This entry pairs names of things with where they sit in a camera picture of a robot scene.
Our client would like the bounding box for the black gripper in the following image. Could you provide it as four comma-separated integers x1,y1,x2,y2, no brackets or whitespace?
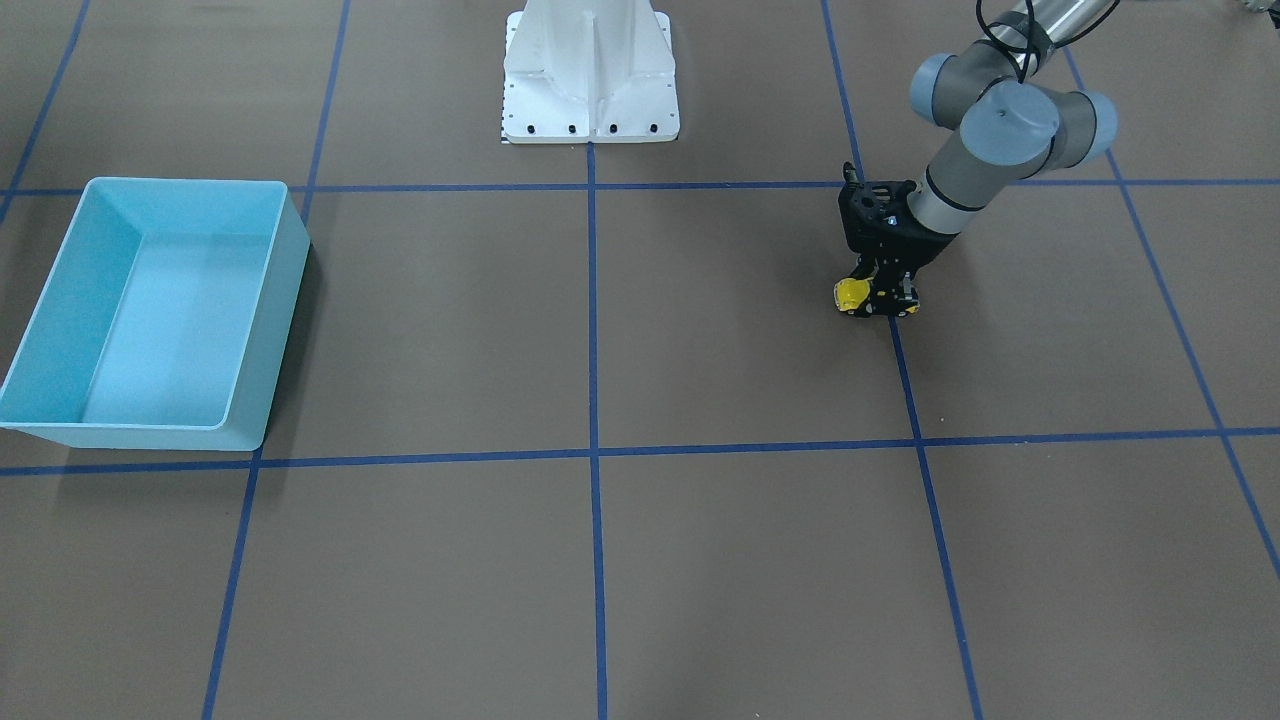
847,225,951,318

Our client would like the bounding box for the yellow beetle toy car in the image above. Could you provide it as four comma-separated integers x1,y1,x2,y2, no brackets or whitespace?
833,277,920,318

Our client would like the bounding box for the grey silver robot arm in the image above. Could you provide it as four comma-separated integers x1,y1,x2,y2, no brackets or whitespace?
833,1,1117,316

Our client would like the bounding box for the light blue plastic bin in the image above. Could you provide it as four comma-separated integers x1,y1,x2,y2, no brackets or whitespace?
1,177,310,452

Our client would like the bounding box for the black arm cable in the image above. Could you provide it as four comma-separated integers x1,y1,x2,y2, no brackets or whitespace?
975,0,1046,81

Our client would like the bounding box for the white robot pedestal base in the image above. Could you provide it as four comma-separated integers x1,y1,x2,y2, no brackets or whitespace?
500,1,681,145

